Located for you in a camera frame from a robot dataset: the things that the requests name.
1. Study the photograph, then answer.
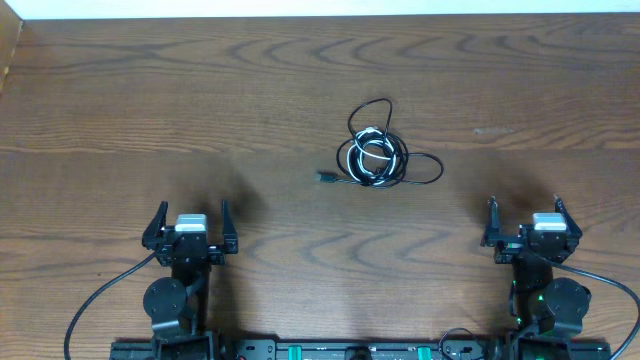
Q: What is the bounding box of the white usb cable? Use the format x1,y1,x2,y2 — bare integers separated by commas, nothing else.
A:
346,126,398,188

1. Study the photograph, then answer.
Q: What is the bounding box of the cardboard panel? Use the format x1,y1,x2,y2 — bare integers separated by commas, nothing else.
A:
0,0,23,88

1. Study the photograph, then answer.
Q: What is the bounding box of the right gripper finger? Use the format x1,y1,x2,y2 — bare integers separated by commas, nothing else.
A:
554,195,583,239
481,196,501,247

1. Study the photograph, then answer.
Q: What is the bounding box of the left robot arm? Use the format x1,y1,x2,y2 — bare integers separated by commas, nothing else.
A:
141,201,239,359

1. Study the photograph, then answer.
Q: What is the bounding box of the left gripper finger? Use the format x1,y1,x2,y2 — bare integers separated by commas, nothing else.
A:
221,200,238,254
141,201,168,250

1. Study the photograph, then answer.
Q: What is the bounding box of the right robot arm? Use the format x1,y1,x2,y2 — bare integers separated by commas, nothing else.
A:
481,197,591,359

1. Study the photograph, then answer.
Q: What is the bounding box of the thick black usb cable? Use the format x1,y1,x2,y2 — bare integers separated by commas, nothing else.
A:
316,130,410,188

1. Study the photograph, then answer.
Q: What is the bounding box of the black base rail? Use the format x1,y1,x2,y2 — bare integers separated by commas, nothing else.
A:
109,338,612,360

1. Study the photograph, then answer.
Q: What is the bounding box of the thin black usb cable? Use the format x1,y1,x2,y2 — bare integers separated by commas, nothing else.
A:
335,97,445,189

